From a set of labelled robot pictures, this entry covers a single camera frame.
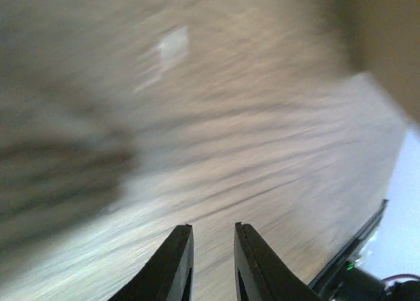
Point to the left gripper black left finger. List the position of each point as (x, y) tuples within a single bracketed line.
[(168, 274)]

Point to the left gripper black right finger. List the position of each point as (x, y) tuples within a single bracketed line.
[(260, 274)]

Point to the cardboard box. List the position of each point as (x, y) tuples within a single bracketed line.
[(382, 38)]

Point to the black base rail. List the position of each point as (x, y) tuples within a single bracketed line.
[(349, 251)]

